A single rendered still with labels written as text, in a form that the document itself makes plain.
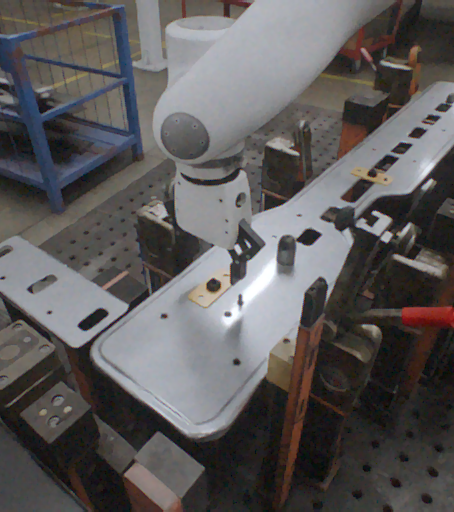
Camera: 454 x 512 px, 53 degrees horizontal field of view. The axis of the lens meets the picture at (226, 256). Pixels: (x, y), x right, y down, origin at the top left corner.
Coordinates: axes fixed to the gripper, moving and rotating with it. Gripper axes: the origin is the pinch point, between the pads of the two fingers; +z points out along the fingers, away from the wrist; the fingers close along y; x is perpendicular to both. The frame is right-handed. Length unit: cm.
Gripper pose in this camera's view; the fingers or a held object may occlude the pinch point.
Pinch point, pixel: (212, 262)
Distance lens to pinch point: 65.4
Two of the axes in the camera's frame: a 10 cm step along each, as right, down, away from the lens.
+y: -7.9, -3.9, 4.7
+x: -6.1, 5.1, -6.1
